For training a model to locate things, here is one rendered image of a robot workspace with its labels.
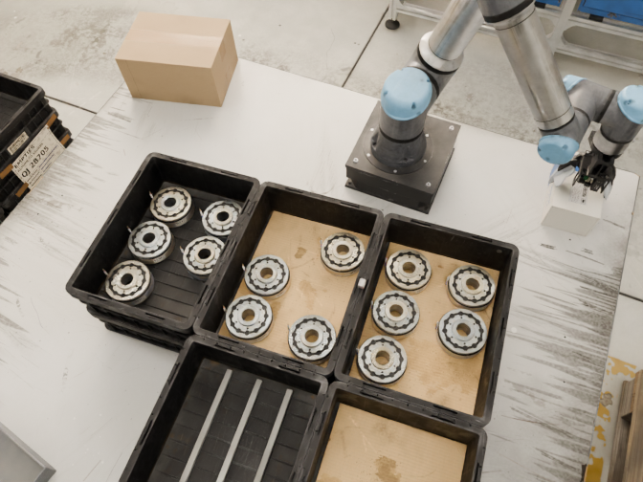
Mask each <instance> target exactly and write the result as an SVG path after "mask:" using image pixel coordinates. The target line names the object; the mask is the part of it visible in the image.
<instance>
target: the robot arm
mask: <svg viewBox="0 0 643 482"><path fill-rule="evenodd" d="M535 1H536V0H452V1H451V3H450V5H449V6H448V8H447V9H446V10H445V12H444V14H443V15H442V17H441V19H440V20H439V22H438V24H437V25H436V27H435V29H434V30H433V31H432V32H429V33H426V34H425V35H424V36H423V37H422V38H421V40H420V42H419V43H418V45H417V47H416V49H415V50H414V52H413V54H412V55H411V57H410V59H409V60H408V62H407V63H406V64H405V66H404V67H403V68H402V70H401V71H400V70H396V71H394V72H393V73H392V74H390V75H389V76H388V78H387V79H386V81H385V83H384V86H383V89H382V93H381V109H380V119H379V123H378V125H377V127H376V128H375V130H374V131H373V133H372V136H371V141H370V149H371V152H372V154H373V156H374V157H375V158H376V159H377V160H378V161H379V162H380V163H382V164H385V165H387V166H390V167H396V168H403V167H409V166H412V165H414V164H417V163H418V162H419V161H420V160H421V159H422V158H423V156H424V154H425V151H426V147H427V139H426V136H425V132H424V125H425V120H426V117H427V114H428V112H429V111H430V109H431V108H432V106H433V104H434V103H435V101H436V100H437V98H438V97H439V95H440V94H441V92H442V91H443V89H444V88H445V86H446V85H447V83H448V82H449V81H450V79H451V78H452V77H453V76H454V74H455V73H456V71H457V69H458V68H459V66H460V65H461V64H462V61H463V58H464V52H463V51H464V49H465V48H466V47H467V45H468V44H469V42H470V41H471V40H472V38H473V37H474V35H475V34H476V33H477V31H478V29H479V28H480V27H481V25H482V24H483V22H484V21H485V22H486V23H487V24H490V25H494V28H495V30H496V32H497V34H498V37H499V40H500V43H501V45H502V47H503V50H504V51H505V53H506V55H507V58H508V60H509V62H510V65H511V67H512V69H513V72H514V74H515V76H516V79H517V81H518V83H519V85H520V87H521V90H522V93H523V95H524V97H525V100H526V102H527V104H528V106H529V109H530V111H531V113H532V116H533V118H534V120H535V123H536V124H537V126H538V128H539V131H540V133H541V135H542V137H541V138H540V140H539V144H538V147H537V151H538V154H539V156H540V157H541V158H542V159H543V160H544V161H546V162H547V163H550V164H559V166H558V168H557V169H556V170H555V171H554V172H553V173H552V175H551V176H550V178H549V180H548V183H549V184H550V183H553V182H554V185H555V187H558V186H560V185H561V184H562V183H563V182H564V180H565V178H567V177H569V176H571V175H572V174H573V173H574V172H575V170H576V169H575V168H576V166H578V168H579V171H578V172H577V174H576V175H575V177H574V178H573V182H572V186H574V185H575V183H576V182H577V183H578V184H583V185H584V186H587V187H590V189H589V190H592V191H596V192H597V191H598V190H599V188H601V191H600V193H602V192H603V191H604V198H605V199H606V200H608V197H609V195H610V192H611V189H612V186H613V181H614V178H615V176H616V168H615V166H614V161H615V159H617V158H619V157H620V156H621V155H622V153H623V152H625V150H626V149H627V148H628V146H629V145H630V143H631V142H634V141H635V136H636V135H637V134H638V132H639V131H640V129H641V128H642V127H643V86H642V85H638V86H635V85H630V86H627V87H626V88H624V89H623V90H622V91H621V92H620V91H617V90H613V89H610V88H609V87H606V86H603V85H600V84H598V83H595V82H592V81H589V80H587V79H586V78H581V77H576V76H573V75H567V76H565V77H564V79H562V76H561V74H560V71H559V68H558V66H557V63H556V60H555V58H554V55H553V53H552V51H551V48H550V45H549V43H548V40H547V37H546V35H545V32H544V29H543V25H542V22H541V20H540V17H539V15H538V13H537V10H536V7H535V5H534V3H535ZM591 121H594V122H597V123H601V125H600V127H599V128H598V130H597V131H593V130H592V131H591V133H590V135H589V137H588V142H589V145H590V149H591V151H589V150H586V151H585V152H581V153H579V154H577V155H575V156H574V154H575V153H576V151H577V150H578V149H579V147H580V143H581V141H582V139H583V137H584V136H585V134H586V132H587V130H588V127H589V125H590V123H591ZM577 175H578V177H577ZM576 177H577V178H576Z"/></svg>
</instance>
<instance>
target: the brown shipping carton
mask: <svg viewBox="0 0 643 482"><path fill-rule="evenodd" d="M115 60H116V62H117V64H118V67H119V69H120V71H121V73H122V77H123V79H124V81H125V83H126V85H127V88H128V90H129V92H130V94H131V96H132V98H135V99H153V100H161V101H171V102H180V103H188V104H197V105H207V106H215V107H222V104H223V101H224V99H225V96H226V94H227V91H228V88H229V86H230V83H231V80H232V77H233V73H234V70H235V67H236V64H237V61H238V57H237V52H236V48H235V43H234V38H233V30H232V25H231V20H230V19H221V18H210V17H199V16H188V15H178V14H166V13H156V12H145V11H139V13H138V15H137V17H136V19H135V21H134V22H133V24H132V26H131V28H130V30H129V32H128V34H127V36H126V38H125V40H124V41H123V43H122V45H121V47H120V49H119V51H118V53H117V55H116V57H115Z"/></svg>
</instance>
